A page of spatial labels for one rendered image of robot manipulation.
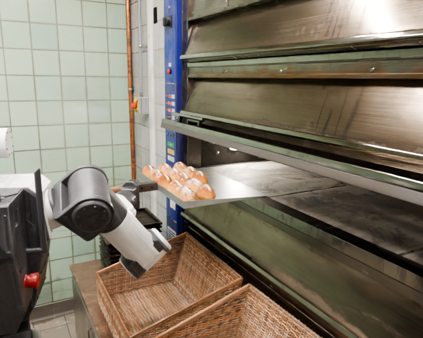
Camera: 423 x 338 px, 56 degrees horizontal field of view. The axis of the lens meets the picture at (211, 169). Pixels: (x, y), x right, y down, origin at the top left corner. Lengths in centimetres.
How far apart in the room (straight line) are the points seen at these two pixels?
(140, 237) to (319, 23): 78
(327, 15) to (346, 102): 25
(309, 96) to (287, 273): 60
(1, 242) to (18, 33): 202
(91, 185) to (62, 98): 186
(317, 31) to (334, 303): 79
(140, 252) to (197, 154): 109
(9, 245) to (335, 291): 90
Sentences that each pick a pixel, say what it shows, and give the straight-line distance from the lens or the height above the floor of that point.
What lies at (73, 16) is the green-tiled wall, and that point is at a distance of 278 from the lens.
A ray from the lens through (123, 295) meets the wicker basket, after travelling 209.
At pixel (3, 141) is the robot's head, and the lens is 96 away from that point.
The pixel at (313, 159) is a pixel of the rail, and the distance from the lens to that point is 104.
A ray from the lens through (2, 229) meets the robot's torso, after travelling 81.
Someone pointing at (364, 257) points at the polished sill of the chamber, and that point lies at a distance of 118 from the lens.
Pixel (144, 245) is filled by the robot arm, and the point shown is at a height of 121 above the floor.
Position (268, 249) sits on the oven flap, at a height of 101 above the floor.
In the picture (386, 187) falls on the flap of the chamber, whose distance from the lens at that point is 90.
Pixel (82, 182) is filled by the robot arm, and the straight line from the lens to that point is 93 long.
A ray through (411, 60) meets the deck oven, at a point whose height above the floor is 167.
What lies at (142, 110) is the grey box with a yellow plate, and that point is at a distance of 250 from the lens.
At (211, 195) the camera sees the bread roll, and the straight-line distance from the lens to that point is 146.
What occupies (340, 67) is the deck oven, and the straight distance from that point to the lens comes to 118.
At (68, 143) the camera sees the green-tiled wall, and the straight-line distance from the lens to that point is 277.
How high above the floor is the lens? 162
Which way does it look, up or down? 13 degrees down
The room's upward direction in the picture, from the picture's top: 1 degrees clockwise
